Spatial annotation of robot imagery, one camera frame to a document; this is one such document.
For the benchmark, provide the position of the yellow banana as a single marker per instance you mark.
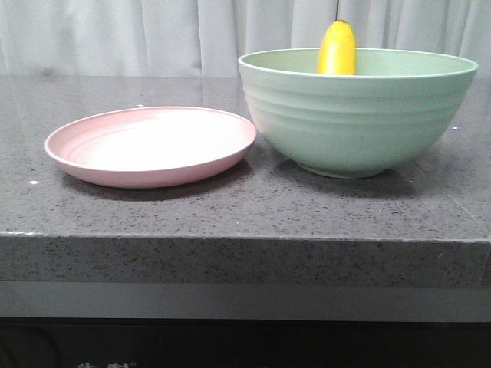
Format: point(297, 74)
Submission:
point(337, 54)

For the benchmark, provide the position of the pink plate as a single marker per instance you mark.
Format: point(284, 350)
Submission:
point(151, 147)

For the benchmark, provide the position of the green bowl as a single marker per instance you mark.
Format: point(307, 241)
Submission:
point(396, 105)

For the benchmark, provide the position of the white curtain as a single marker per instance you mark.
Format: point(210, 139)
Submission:
point(206, 38)

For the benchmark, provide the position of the dark cabinet under counter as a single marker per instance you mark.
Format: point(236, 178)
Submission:
point(36, 342)

